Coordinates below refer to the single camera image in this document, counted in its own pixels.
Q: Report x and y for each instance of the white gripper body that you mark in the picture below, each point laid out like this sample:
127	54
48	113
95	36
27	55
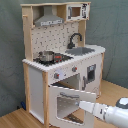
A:
95	109

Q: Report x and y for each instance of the white oven door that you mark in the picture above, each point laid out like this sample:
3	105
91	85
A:
64	101

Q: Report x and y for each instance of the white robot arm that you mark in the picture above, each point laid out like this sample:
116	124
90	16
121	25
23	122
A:
116	115

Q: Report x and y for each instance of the wooden toy kitchen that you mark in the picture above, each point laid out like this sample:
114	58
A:
38	78

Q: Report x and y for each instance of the white cabinet door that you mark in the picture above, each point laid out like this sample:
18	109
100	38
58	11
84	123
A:
90	74

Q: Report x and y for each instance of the red right stove knob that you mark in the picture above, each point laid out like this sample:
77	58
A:
74	69

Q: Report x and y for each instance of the red stove knob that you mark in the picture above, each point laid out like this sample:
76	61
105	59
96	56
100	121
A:
74	69
56	75

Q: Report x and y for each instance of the red left stove knob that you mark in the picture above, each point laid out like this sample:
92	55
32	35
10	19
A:
56	75

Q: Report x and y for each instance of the grey toy sink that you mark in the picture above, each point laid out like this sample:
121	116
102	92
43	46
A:
79	51

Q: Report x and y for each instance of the black toy stovetop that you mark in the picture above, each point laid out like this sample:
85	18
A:
58	58

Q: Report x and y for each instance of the black toy faucet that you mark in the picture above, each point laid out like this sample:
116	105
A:
74	39

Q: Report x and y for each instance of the silver toy pot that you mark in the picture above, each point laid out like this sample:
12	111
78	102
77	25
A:
46	56

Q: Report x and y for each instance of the toy microwave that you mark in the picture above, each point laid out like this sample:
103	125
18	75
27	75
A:
77	11

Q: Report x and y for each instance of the grey range hood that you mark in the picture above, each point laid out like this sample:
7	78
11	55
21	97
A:
48	18

